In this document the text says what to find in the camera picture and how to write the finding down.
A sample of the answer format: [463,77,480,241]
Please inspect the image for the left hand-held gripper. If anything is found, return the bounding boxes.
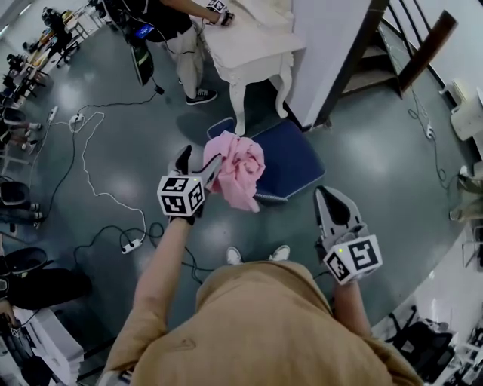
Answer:
[156,145,224,222]

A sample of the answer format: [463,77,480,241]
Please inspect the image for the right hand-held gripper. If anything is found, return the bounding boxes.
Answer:
[313,186,384,286]

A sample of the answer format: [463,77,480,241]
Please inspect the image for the pink clothes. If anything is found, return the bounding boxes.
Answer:
[202,130,267,213]

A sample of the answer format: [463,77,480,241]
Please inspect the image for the blue mat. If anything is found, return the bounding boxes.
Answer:
[206,116,326,207]

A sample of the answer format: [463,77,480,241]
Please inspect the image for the person's right forearm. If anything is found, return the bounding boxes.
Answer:
[331,278,374,339]

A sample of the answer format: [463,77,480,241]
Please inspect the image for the person's left forearm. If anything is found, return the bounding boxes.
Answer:
[131,220,189,325]

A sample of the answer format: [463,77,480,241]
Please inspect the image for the person's right white shoe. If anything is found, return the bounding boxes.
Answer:
[268,244,291,262]

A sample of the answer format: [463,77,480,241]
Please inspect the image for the person's beige shirt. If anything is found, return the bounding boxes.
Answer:
[101,259,426,386]

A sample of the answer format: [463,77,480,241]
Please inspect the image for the white dressing table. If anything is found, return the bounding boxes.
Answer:
[199,0,307,136]

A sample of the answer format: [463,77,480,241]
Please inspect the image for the white desk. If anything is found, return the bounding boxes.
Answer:
[371,222,483,340]

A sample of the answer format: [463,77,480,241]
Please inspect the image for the dark staircase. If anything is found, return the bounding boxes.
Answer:
[339,14,416,100]

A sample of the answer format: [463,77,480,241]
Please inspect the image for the white partition panel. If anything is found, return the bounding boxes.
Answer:
[290,0,389,131]

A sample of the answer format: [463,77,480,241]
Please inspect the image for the white stool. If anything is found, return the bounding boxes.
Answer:
[439,78,477,105]

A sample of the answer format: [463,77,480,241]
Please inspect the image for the white cable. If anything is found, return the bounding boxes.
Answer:
[69,111,148,246]

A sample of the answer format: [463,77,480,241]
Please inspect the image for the brown wooden stair post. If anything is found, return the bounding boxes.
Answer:
[398,10,458,92]

